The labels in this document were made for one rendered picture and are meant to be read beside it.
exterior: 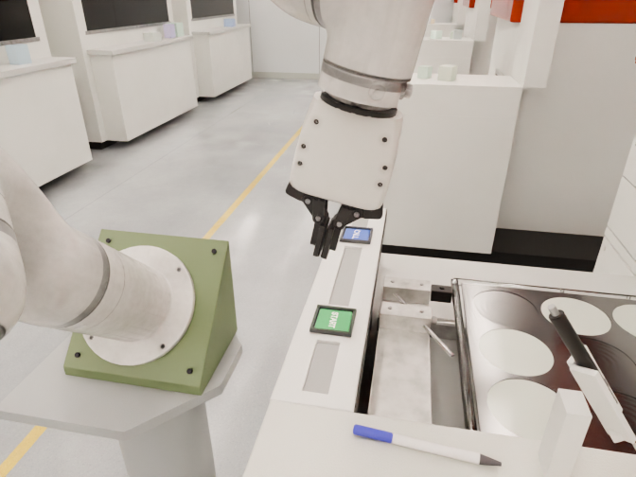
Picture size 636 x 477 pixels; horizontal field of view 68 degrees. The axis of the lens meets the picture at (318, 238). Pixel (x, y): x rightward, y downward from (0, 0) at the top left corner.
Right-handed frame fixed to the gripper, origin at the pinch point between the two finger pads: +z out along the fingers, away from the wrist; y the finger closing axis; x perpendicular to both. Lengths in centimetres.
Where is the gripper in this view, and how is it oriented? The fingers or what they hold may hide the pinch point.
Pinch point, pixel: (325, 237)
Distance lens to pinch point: 53.2
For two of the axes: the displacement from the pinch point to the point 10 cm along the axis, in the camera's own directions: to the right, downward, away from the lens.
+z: -2.0, 8.5, 4.8
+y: -9.6, -2.7, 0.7
